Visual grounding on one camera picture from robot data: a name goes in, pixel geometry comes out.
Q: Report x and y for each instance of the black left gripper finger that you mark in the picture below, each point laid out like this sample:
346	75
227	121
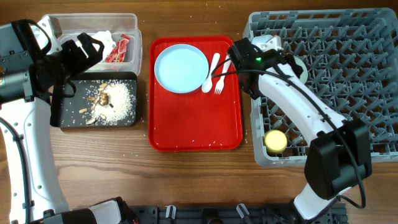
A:
57	97
92	48

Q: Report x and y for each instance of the mint green bowl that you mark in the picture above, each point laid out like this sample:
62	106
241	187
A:
303	77

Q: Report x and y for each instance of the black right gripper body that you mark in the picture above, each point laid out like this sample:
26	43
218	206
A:
288	59

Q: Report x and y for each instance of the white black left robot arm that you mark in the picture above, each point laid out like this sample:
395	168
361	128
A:
32	81

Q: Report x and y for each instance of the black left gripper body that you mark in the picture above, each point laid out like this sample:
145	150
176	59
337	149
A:
65	64

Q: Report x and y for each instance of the white plastic fork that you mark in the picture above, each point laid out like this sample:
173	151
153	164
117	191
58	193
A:
220	84

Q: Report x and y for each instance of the white plastic spoon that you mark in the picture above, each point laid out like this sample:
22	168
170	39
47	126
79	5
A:
207	85

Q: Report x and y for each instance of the grey dishwasher rack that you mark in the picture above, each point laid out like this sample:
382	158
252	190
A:
351	57

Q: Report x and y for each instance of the yellow plastic cup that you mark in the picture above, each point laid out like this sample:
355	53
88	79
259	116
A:
275	141

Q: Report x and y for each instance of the light blue plate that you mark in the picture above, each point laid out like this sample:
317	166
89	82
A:
181	68

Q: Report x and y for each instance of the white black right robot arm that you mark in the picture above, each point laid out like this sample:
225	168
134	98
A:
339	155

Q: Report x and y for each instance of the red snack wrapper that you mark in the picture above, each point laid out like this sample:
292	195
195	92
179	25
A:
118	53

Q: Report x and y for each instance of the white crumpled tissue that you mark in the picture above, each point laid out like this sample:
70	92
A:
106	38

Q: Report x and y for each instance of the clear plastic waste bin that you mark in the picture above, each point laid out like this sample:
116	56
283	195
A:
117	23

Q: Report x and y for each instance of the red serving tray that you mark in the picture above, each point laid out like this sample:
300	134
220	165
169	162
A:
195	121

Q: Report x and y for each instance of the black food waste tray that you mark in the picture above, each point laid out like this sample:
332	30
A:
70	116

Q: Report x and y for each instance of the rice and food scraps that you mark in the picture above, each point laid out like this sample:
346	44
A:
109	103

